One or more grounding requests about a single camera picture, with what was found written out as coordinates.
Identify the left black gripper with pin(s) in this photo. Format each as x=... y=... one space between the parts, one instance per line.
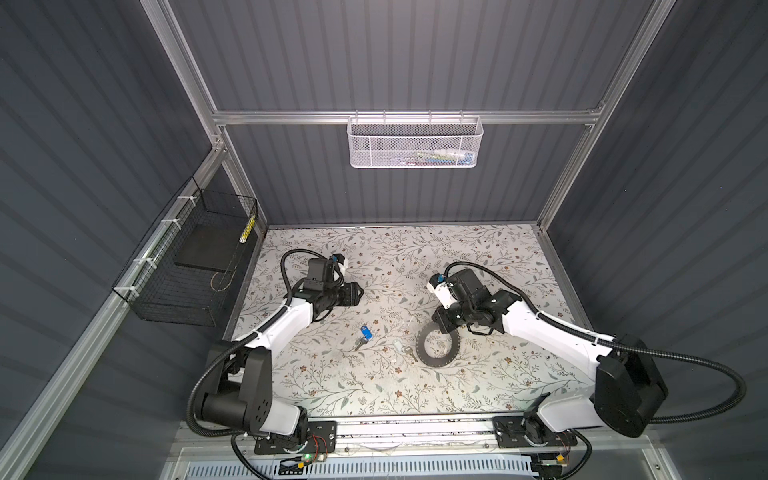
x=351 y=297

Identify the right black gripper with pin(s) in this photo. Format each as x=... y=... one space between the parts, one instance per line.
x=439 y=315

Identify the blue key tag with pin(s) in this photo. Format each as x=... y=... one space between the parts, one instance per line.
x=367 y=334

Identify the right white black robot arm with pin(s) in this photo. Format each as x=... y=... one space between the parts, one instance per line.
x=625 y=388

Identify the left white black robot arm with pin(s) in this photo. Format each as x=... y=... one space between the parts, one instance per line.
x=235 y=392

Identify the grey key on green tag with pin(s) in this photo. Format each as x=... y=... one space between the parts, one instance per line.
x=410 y=352

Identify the yellow marker pen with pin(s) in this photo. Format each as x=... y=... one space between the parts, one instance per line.
x=244 y=236

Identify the black foam pad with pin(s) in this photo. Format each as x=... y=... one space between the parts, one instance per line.
x=209 y=248

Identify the white perforated vent strip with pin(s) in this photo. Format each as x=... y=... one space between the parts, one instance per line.
x=401 y=467

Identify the white tube in basket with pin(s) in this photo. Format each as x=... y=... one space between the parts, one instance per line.
x=456 y=156

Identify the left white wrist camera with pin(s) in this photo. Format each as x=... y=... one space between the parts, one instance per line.
x=340 y=260

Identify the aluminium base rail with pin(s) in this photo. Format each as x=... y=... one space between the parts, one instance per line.
x=453 y=433

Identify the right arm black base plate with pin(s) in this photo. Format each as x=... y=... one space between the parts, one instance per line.
x=520 y=432

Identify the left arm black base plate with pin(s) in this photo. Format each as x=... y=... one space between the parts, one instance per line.
x=312 y=437

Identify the white wire mesh basket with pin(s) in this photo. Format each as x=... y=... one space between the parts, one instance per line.
x=409 y=142

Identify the black wire basket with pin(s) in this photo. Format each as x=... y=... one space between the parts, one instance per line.
x=157 y=290

